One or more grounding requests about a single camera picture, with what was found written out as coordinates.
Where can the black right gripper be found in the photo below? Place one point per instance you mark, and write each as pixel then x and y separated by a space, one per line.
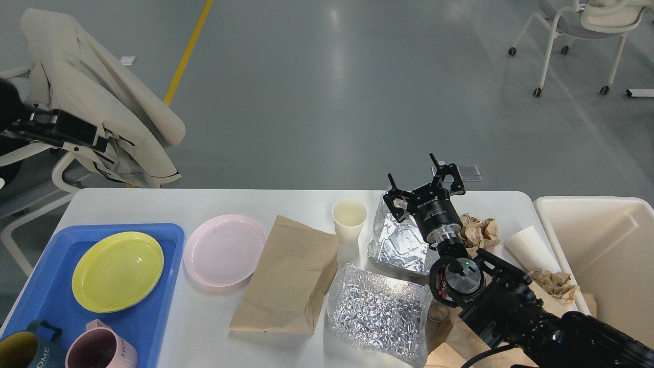
pixel 430 206

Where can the white paper cup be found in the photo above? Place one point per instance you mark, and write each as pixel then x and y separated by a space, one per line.
pixel 349 215
pixel 532 251

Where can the pink plate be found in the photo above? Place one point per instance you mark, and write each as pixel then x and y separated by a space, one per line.
pixel 224 250

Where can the pink mug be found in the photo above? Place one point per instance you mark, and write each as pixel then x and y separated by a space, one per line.
pixel 101 346

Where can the dark green mug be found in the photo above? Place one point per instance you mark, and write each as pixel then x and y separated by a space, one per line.
pixel 27 349

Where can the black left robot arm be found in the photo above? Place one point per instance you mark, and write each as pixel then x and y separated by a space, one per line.
pixel 25 122

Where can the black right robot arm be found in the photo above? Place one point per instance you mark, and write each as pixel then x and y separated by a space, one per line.
pixel 495 296

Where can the aluminium foil tray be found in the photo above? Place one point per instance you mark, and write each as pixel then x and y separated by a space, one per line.
pixel 399 247

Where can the crumpled brown paper ball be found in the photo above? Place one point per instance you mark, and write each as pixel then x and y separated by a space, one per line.
pixel 478 234

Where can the red foil wrapped glass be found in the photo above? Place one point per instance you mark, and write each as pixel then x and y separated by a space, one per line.
pixel 439 288

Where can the crumpled foil tray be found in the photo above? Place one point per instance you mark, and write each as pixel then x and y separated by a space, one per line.
pixel 377 313

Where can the large brown paper sheet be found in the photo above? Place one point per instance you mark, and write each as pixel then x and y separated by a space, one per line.
pixel 455 342

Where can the small crumpled brown paper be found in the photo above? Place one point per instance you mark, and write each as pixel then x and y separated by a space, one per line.
pixel 558 285

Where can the brown paper bag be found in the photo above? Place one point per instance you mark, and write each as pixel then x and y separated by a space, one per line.
pixel 287 289

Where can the cream plastic bin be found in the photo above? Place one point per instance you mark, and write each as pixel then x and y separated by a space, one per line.
pixel 606 245

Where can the white table leg base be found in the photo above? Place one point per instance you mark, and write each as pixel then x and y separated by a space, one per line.
pixel 640 92

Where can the white chair with castors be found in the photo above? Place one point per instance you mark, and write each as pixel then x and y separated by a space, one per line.
pixel 585 20

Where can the yellow plate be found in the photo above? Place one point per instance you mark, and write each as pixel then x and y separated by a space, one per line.
pixel 118 272

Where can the beige jacket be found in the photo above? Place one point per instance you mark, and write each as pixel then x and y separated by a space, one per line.
pixel 72 71

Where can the blue plastic tray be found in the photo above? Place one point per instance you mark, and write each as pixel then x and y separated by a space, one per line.
pixel 48 293

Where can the white office chair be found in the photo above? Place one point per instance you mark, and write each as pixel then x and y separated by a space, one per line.
pixel 46 196

